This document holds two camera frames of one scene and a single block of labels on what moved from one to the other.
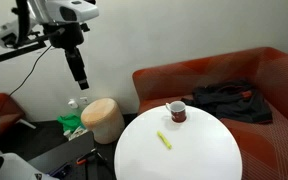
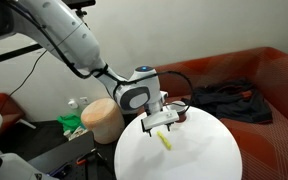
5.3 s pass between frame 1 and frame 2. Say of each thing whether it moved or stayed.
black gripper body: moved
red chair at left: stayed
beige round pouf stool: stayed
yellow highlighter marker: stayed
